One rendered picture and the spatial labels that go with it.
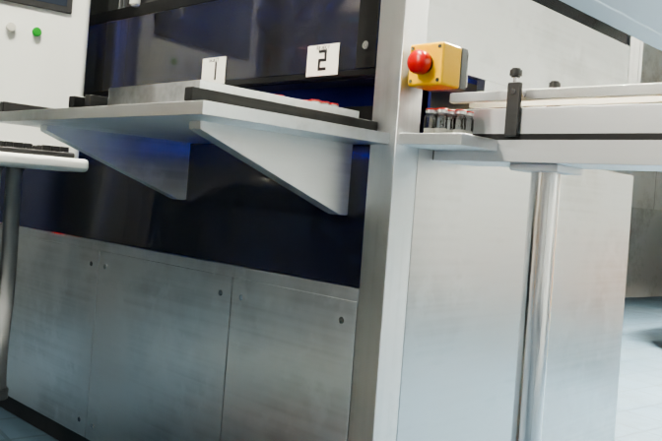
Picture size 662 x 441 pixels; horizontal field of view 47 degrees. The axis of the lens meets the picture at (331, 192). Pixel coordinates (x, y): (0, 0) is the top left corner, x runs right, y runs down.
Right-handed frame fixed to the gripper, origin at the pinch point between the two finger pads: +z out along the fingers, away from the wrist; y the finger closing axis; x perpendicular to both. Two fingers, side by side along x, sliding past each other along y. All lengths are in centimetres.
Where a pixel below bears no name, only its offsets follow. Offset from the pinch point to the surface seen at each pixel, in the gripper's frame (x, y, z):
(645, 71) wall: 221, 668, -228
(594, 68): -11, 106, -19
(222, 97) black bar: -7.0, 3.0, 19.5
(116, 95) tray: 18.5, 0.4, 18.2
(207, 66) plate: 44, 34, -1
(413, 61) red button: -16.7, 32.2, 4.9
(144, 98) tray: 9.9, 0.6, 19.3
